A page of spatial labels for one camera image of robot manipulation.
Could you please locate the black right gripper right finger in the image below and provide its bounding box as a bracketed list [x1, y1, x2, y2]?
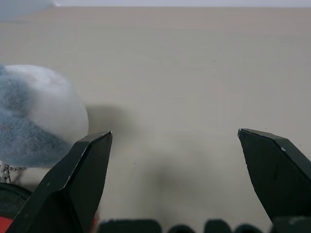
[238, 128, 311, 228]

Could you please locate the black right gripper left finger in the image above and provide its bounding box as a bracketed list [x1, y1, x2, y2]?
[7, 131, 114, 233]

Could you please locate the red clear zipper pouch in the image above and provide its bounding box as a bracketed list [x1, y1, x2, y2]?
[0, 182, 101, 233]

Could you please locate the blue white plush keychain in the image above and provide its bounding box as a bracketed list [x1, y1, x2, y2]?
[0, 64, 90, 184]

